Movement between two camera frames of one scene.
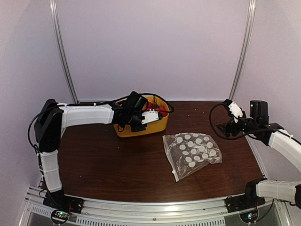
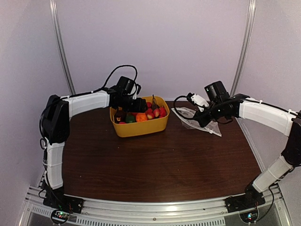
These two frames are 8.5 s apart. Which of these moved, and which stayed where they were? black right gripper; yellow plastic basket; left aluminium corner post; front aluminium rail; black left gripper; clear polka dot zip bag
Moved: clear polka dot zip bag; black left gripper; black right gripper
Stayed: front aluminium rail; left aluminium corner post; yellow plastic basket
